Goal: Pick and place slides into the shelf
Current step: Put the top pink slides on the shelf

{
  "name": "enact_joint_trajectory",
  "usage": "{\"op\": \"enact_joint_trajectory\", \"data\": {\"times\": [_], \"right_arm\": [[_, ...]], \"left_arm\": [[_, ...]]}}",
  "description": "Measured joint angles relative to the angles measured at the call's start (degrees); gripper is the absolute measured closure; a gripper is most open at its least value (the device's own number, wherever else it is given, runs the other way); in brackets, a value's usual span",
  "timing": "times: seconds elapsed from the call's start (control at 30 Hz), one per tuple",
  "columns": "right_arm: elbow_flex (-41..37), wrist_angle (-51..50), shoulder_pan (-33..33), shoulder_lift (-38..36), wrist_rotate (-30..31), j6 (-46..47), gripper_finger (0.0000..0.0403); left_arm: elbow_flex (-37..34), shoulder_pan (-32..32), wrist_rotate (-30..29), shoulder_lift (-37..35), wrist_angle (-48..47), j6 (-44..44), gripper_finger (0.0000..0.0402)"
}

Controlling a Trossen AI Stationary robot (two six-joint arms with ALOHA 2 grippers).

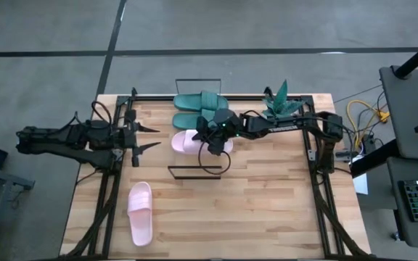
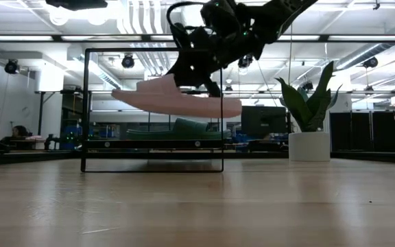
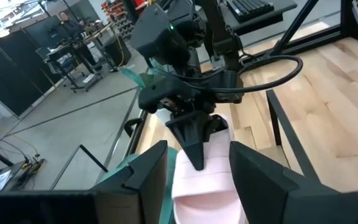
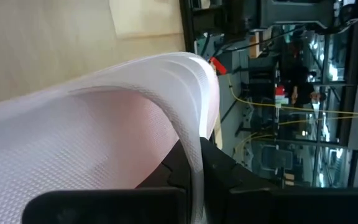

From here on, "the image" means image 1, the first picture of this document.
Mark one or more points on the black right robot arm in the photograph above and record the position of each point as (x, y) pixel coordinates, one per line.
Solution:
(274, 125)

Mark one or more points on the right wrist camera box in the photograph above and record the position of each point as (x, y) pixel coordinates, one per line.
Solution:
(227, 117)

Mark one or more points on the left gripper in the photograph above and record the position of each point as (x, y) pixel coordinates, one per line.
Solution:
(133, 139)

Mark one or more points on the green plant in white pot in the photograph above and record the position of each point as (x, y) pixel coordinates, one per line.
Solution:
(279, 103)

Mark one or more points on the pink slide sandal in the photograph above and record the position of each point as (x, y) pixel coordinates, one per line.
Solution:
(140, 214)
(181, 142)

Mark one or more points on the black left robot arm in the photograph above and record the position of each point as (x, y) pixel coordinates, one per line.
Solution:
(67, 141)

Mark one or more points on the black stand post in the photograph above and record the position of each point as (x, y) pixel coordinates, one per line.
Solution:
(416, 58)

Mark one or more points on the green slide sandal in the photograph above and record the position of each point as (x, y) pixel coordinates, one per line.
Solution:
(185, 120)
(191, 102)

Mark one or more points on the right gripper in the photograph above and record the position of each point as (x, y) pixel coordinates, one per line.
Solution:
(214, 139)

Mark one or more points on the white paper sheet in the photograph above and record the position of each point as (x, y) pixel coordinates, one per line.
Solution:
(361, 183)

